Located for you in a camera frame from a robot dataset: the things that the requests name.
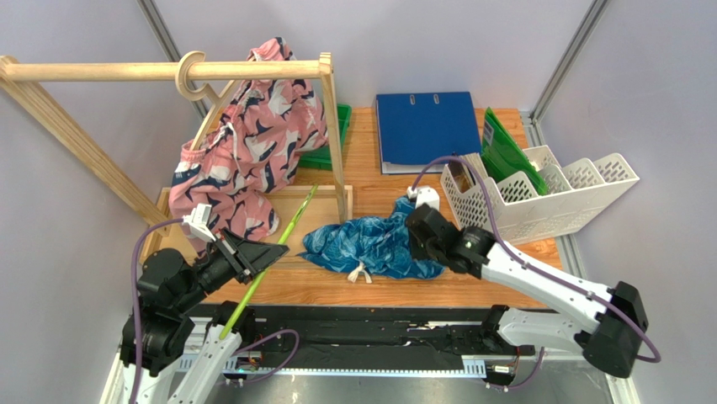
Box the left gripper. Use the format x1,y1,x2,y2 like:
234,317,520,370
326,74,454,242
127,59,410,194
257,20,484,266
175,224,289,311

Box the green plastic hanger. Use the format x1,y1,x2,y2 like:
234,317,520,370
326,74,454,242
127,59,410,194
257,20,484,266
220,184,319,340

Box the blue patterned shorts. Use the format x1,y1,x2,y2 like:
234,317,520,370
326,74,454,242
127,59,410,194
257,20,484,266
299,196,444,280

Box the pink patterned shorts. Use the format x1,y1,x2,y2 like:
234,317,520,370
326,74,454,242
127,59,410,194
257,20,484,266
168,36,329,247

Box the wooden hanger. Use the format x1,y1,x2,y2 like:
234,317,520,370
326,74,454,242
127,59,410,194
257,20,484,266
174,50,242,152

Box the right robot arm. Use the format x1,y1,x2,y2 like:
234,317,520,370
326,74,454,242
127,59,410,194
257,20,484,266
406,205,649,379

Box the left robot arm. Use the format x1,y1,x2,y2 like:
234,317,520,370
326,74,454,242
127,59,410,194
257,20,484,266
119,230,289,403

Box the booklets in organizer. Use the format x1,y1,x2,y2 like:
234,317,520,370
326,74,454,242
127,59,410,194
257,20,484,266
447,153,486,194

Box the green plastic folder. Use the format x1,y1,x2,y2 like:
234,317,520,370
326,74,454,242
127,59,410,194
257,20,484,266
481,108,549,195

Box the green plastic tray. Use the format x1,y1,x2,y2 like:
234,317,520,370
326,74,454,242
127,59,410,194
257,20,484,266
298,104,353,171

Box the white perforated file organizer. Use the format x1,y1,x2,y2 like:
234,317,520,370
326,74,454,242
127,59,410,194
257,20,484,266
440,146,639,245

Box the wooden clothes rack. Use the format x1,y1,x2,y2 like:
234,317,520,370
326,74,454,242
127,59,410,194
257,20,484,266
0,51,355,264

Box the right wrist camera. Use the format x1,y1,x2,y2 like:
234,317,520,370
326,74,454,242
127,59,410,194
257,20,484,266
406,186,440,210

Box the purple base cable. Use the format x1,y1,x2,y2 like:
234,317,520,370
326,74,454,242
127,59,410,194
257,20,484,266
237,329,302,385

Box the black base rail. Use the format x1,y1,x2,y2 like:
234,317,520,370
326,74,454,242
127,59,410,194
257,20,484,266
157,302,555,374

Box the blue ring binder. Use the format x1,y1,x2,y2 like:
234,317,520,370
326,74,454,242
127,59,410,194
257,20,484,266
375,92,481,175

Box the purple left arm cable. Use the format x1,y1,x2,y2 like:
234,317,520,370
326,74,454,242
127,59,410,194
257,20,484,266
128,217,189,404

